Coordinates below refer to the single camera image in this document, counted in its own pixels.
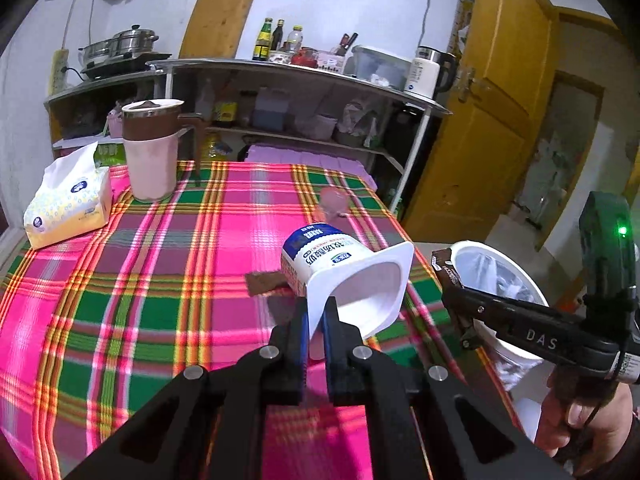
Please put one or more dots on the black induction cooker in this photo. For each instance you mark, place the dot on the black induction cooker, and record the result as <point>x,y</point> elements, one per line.
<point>120,65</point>

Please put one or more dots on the dark sauce bottle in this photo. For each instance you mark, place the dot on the dark sauce bottle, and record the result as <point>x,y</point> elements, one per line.
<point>278,35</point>

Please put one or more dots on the translucent plastic bin liner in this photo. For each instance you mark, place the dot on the translucent plastic bin liner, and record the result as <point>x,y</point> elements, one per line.
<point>492,272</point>

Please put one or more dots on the white electric kettle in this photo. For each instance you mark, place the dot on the white electric kettle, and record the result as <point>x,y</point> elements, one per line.
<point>420,75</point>

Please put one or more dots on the person's right hand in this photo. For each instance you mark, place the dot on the person's right hand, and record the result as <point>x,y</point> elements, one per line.
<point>600,410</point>

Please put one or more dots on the small grey shelf unit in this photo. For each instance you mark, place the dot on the small grey shelf unit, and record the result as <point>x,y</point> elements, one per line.
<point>100,83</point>

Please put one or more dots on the purple lid storage box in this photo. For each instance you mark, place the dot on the purple lid storage box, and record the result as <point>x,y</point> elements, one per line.
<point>300,155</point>

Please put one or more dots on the steel cooking pot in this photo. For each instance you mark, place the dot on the steel cooking pot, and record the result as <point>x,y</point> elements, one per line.
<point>125,42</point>

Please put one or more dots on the small pink container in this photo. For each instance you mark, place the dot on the small pink container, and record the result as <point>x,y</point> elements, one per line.
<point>320,127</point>

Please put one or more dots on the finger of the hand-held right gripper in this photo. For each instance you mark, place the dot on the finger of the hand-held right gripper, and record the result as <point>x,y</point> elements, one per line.
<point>470,332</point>
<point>475,297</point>

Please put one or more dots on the grey metal shelf unit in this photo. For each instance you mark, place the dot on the grey metal shelf unit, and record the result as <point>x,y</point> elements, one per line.
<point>280,67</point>

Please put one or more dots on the yellow wooden door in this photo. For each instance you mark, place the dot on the yellow wooden door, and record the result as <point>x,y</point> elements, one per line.
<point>475,150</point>

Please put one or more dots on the yellowish power strip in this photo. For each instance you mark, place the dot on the yellowish power strip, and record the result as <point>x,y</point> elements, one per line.
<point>57,70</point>

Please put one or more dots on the red plastic container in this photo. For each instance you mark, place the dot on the red plastic container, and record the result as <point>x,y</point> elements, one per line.
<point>304,57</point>

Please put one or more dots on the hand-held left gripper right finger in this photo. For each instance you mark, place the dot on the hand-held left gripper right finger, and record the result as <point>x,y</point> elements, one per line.
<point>330,340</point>

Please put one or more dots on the white tissue pack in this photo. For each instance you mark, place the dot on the white tissue pack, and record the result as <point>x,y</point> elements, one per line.
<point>65,205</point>

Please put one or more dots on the white yogurt cup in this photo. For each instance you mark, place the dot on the white yogurt cup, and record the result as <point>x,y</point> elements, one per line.
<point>350,280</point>

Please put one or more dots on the wooden cutting board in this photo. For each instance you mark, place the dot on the wooden cutting board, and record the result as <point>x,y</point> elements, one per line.
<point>217,25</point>

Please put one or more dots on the clear plastic storage box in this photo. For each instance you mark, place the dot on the clear plastic storage box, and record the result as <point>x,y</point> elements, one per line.
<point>380,67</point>

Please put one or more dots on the clear plastic bottle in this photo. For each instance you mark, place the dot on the clear plastic bottle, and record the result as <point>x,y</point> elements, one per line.
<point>296,40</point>

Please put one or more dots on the brown snack wrapper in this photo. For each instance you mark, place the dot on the brown snack wrapper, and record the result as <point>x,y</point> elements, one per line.
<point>447,267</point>
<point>265,282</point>

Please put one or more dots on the pink jug with brown lid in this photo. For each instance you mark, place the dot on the pink jug with brown lid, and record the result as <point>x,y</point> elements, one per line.
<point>150,160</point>

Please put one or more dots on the pink green plaid tablecloth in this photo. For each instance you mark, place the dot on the pink green plaid tablecloth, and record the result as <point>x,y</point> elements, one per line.
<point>150,285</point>

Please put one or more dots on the kitchen knives in holder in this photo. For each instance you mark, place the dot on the kitchen knives in holder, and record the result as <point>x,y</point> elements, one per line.
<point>346,44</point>

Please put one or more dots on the blue plastic jug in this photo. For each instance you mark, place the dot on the blue plastic jug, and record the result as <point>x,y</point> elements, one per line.
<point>270,110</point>

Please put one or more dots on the person's right forearm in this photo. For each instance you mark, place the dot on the person's right forearm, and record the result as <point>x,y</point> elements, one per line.
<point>620,470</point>

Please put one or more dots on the clear plastic cup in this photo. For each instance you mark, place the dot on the clear plastic cup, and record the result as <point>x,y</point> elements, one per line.
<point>332,202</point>

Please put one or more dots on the yellow label jar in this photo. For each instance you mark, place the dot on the yellow label jar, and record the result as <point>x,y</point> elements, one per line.
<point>226,114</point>

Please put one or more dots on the crumpled plastic bags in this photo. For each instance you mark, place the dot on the crumpled plastic bags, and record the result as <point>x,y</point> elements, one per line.
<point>357,122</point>

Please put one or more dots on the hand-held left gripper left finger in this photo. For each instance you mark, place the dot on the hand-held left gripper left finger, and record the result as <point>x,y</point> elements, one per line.
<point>300,360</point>

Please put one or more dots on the pink printed box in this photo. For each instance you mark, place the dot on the pink printed box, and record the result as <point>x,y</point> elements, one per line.
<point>330,62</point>

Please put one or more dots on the white round bin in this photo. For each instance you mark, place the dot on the white round bin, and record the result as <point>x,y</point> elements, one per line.
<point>510,367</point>

